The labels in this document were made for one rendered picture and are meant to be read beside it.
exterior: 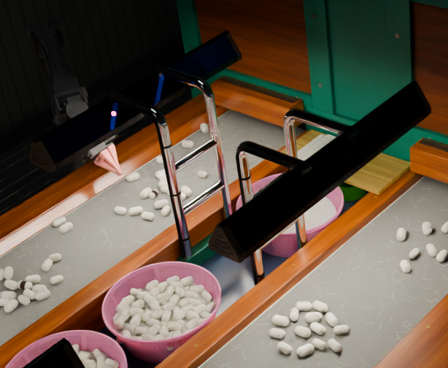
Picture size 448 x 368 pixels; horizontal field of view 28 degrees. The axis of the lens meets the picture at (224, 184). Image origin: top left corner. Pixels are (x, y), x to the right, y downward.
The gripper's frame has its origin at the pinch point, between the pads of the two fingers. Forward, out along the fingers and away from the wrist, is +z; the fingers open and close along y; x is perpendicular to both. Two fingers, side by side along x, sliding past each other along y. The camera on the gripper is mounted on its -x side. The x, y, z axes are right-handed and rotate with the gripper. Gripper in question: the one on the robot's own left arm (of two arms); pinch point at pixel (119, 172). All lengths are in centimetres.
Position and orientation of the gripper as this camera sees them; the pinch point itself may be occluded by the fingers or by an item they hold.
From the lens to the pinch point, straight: 240.7
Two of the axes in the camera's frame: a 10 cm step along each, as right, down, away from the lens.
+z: 6.3, 7.7, -1.1
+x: -3.7, 4.2, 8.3
